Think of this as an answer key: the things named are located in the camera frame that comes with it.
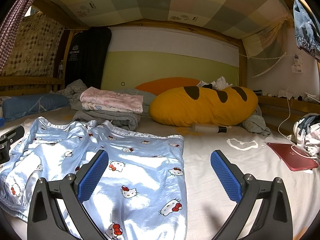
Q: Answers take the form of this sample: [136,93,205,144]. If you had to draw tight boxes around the light blue kitty pants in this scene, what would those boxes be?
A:
[1,117,187,239]

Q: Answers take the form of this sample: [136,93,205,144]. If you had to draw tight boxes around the blue pillow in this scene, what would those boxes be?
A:
[1,93,69,122]

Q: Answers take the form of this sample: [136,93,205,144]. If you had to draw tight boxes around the red tablet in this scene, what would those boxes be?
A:
[267,142,318,171]

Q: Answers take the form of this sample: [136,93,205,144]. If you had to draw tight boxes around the plaid patterned curtain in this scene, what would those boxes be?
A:
[1,13,65,77]

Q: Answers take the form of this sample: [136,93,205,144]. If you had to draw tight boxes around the white black patterned clothes pile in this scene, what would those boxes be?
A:
[293,113,320,157]

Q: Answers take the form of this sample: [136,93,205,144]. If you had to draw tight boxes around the folded pink patterned garment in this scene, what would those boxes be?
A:
[80,87,143,114]

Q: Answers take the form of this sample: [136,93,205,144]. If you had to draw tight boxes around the grey cloth beside pillow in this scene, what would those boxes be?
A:
[241,106,271,136]

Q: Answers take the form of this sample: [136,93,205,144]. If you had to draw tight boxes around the checkered red white cloth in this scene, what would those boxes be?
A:
[1,0,35,70]

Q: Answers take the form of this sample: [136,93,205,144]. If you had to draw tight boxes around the white bottle with black cap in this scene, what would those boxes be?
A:
[191,124,232,133]

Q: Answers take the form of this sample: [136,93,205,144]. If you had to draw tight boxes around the black hanging garment bag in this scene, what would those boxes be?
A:
[65,27,112,89]

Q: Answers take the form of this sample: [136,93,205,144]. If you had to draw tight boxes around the folded grey sweatpants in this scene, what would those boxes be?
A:
[73,110,140,131]

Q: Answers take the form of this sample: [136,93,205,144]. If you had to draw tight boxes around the yellow tiger-striped plush pillow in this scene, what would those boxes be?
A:
[149,86,258,127]

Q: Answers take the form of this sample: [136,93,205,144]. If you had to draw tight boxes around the white crumpled cloth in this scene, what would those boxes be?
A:
[197,76,233,90]

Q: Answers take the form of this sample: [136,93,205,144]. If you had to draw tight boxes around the orange pillow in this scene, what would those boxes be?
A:
[135,77,200,95]

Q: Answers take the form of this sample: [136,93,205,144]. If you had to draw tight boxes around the hanging denim garment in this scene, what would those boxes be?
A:
[293,0,320,61]

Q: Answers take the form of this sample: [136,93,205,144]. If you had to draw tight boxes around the checkered canopy fabric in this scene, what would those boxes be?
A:
[48,0,292,60]

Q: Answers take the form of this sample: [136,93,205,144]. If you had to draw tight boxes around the white charging cable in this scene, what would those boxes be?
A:
[278,84,318,159]

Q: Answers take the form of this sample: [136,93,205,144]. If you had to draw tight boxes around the wooden bed frame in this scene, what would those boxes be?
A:
[1,0,319,121]

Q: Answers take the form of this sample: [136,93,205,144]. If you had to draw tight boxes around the white wall power socket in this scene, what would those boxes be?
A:
[291,55,303,74]

